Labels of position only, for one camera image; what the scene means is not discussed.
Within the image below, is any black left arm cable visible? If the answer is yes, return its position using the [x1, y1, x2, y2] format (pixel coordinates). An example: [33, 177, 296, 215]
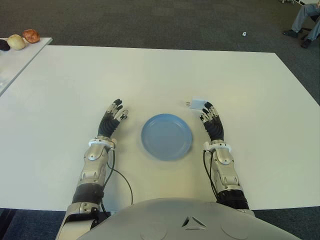
[99, 147, 134, 216]

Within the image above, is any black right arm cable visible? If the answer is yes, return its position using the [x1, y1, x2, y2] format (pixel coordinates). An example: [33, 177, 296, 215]
[202, 149, 221, 198]

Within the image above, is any white side table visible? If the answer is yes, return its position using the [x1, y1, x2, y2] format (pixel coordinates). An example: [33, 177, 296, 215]
[0, 37, 53, 97]

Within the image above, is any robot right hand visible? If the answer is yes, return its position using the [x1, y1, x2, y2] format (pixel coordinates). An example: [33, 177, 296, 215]
[198, 100, 225, 142]

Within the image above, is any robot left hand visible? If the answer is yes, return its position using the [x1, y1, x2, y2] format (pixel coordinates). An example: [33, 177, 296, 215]
[96, 98, 129, 139]

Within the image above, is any white charger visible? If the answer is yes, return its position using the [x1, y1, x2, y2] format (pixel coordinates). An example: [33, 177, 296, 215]
[184, 98, 208, 111]

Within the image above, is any blue plate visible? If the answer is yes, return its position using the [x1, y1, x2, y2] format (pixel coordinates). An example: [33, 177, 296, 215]
[140, 113, 195, 161]

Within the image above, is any silver robot torso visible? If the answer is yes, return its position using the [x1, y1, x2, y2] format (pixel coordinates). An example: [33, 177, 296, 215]
[77, 197, 301, 240]

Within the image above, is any brown bread roll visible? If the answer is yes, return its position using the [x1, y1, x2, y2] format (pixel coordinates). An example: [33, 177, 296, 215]
[22, 28, 41, 44]

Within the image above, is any seated person in jeans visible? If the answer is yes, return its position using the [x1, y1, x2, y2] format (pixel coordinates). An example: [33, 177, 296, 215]
[283, 0, 320, 49]

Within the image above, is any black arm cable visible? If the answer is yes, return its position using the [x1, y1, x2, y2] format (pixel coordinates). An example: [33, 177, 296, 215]
[202, 149, 221, 198]
[99, 147, 134, 216]

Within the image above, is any pale bread roll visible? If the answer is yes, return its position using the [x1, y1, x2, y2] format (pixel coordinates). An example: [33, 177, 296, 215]
[6, 34, 26, 51]

